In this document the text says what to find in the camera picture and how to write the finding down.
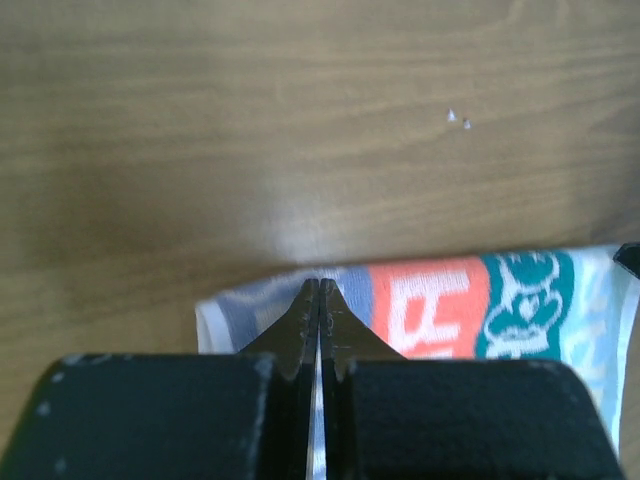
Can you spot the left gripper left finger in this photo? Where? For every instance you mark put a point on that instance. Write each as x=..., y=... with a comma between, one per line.
x=290, y=345

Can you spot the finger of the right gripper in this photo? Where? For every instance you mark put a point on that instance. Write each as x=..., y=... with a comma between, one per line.
x=628, y=257

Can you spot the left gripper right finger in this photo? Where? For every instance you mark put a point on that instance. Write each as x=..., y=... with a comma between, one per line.
x=364, y=403

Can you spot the patterned white cloth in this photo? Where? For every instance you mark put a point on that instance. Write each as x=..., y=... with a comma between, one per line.
x=516, y=360

